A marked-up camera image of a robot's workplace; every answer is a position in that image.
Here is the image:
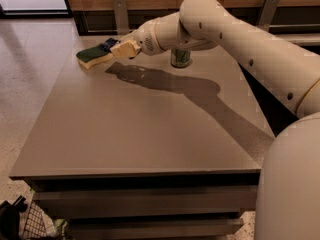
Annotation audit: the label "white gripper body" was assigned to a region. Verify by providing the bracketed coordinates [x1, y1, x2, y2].
[132, 19, 164, 56]

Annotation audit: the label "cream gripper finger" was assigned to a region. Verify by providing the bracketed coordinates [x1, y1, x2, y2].
[111, 40, 141, 58]

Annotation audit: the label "blue rxbar blueberry wrapper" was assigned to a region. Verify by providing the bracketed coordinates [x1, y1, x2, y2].
[101, 38, 119, 52]

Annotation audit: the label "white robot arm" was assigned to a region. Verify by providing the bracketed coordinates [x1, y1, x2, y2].
[111, 0, 320, 240]

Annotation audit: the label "green and yellow sponge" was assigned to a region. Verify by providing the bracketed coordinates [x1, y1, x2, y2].
[76, 44, 113, 70]

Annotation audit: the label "green soda can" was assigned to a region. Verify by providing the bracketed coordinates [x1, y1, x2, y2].
[170, 49, 191, 68]

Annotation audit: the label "grey drawer cabinet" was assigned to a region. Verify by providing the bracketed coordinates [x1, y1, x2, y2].
[11, 48, 274, 229]

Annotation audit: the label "lower grey drawer front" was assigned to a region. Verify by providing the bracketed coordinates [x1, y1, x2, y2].
[70, 219, 243, 240]

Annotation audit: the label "left metal wall bracket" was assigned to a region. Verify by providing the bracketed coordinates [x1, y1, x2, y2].
[112, 0, 130, 35]

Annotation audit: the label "metal wall bracket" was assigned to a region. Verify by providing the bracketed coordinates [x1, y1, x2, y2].
[256, 0, 280, 32]
[112, 0, 130, 35]

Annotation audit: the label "right metal wall bracket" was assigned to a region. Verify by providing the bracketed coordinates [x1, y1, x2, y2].
[256, 0, 280, 32]

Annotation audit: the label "black wire basket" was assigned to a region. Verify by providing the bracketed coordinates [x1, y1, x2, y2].
[0, 195, 68, 240]

